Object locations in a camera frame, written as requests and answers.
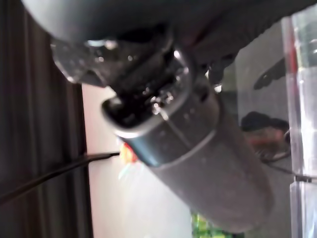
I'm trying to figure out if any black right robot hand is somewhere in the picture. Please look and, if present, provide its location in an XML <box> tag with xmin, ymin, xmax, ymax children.
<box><xmin>21</xmin><ymin>0</ymin><xmax>317</xmax><ymax>234</ymax></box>

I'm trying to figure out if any pale shelf back panel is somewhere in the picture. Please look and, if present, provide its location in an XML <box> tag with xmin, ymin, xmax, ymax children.
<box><xmin>81</xmin><ymin>81</ymin><xmax>199</xmax><ymax>238</ymax></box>

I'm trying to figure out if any pale green box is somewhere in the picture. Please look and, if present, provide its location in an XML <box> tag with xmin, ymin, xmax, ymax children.
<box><xmin>190</xmin><ymin>212</ymin><xmax>225</xmax><ymax>238</ymax></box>

